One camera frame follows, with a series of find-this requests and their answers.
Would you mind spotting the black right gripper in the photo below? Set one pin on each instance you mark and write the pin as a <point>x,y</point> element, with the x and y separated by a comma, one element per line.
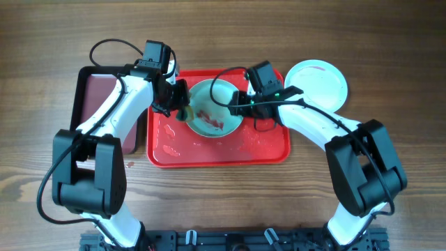
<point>237,105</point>

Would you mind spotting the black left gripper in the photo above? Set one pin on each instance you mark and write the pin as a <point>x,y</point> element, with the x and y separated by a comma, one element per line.
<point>184,99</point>

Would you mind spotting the green yellow sponge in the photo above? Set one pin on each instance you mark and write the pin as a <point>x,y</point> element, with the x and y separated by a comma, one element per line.
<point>185,114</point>

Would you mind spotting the light blue plate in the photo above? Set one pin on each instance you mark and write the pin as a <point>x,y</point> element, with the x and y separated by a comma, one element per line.
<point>210,119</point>

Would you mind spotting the white plate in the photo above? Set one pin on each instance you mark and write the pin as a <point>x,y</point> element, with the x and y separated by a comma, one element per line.
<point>321,82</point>

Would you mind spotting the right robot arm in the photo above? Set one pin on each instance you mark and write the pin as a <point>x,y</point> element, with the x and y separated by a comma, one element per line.
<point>365,169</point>

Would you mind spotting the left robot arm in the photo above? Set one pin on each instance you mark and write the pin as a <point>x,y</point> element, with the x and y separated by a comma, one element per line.
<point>88,173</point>

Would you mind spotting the red serving tray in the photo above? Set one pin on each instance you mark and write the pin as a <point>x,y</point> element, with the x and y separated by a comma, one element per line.
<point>171,143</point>

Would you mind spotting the black water tray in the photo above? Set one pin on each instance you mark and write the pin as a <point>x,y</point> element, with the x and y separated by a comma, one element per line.
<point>94,85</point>

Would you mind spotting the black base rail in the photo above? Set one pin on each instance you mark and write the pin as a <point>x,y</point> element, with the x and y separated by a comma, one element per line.
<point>297,239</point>

